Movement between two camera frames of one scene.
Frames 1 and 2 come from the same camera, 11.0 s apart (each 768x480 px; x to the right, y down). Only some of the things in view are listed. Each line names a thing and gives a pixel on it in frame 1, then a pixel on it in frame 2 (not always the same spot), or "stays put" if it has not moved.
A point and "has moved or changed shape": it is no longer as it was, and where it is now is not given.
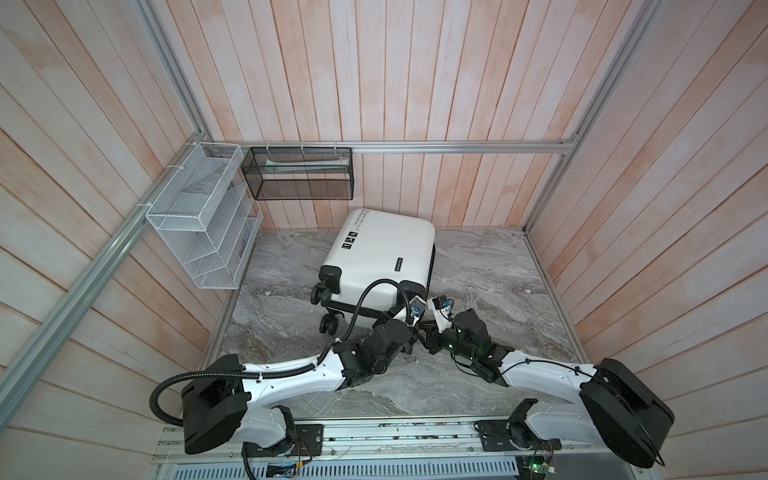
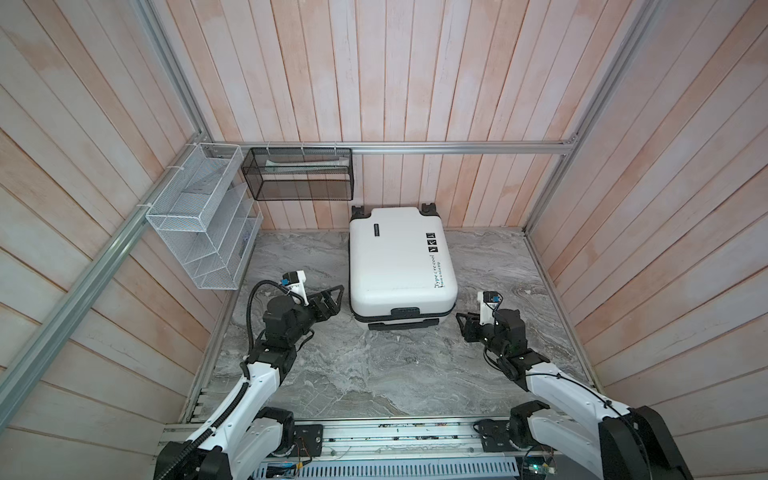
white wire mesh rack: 208,213 stays put
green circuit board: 536,465 stays put
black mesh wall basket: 300,173 stays put
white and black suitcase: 378,258 has moved or changed shape
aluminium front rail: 385,439 stays put
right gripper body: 434,340 to 476,331
